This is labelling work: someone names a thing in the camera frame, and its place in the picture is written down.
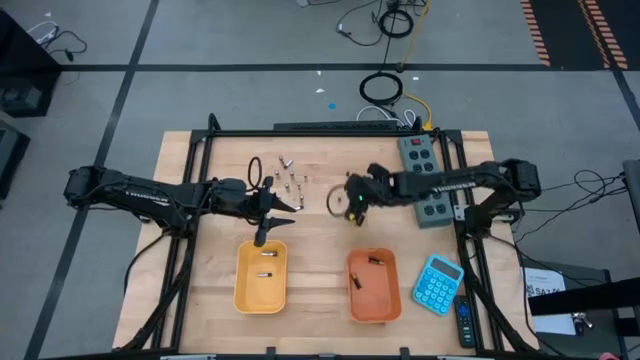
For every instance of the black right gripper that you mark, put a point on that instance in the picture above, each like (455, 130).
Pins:
(372, 190)

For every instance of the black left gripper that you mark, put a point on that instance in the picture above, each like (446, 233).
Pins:
(230, 195)

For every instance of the yellow plastic bin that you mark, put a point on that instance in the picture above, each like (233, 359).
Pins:
(260, 300)

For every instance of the orange plastic bin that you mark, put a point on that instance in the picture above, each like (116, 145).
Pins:
(375, 305)

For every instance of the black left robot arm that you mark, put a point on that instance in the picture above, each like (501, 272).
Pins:
(150, 197)

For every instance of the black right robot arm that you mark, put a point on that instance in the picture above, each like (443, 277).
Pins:
(475, 177)

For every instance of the grey power strip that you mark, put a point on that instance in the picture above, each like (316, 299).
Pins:
(417, 150)

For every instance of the black ribbed bar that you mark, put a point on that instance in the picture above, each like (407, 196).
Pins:
(340, 125)

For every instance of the blue calculator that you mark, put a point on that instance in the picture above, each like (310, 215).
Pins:
(435, 290)

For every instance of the black remote control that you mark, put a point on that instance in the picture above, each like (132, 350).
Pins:
(464, 325)

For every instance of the white printed paper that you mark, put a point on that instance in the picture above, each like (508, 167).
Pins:
(542, 280)

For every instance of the bunch of keys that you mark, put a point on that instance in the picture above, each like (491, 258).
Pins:
(580, 320)

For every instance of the black flat bar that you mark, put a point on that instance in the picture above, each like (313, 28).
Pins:
(590, 297)

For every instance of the dark side table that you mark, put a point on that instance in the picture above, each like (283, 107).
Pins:
(595, 340)

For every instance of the black equipment box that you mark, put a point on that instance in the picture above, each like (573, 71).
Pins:
(10, 155)

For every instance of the black mat orange stripes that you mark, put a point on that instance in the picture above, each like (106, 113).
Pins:
(565, 30)

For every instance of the small red object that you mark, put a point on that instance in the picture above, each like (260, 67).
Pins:
(609, 357)

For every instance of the black cabinet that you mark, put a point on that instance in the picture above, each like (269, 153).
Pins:
(20, 65)

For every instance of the black aluminium table frame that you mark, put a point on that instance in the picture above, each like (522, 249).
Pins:
(325, 133)

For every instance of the grey post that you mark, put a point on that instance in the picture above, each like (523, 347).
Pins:
(632, 195)

